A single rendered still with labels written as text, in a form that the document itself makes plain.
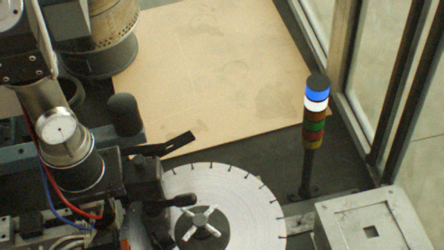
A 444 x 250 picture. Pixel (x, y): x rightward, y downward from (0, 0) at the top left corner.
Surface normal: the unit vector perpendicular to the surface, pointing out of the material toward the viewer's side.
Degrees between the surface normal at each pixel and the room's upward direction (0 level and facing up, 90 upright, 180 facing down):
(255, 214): 0
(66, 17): 90
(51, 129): 90
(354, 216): 0
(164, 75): 0
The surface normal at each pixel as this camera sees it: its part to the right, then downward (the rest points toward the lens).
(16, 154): -0.06, -0.61
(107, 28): 0.56, 0.64
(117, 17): 0.74, 0.51
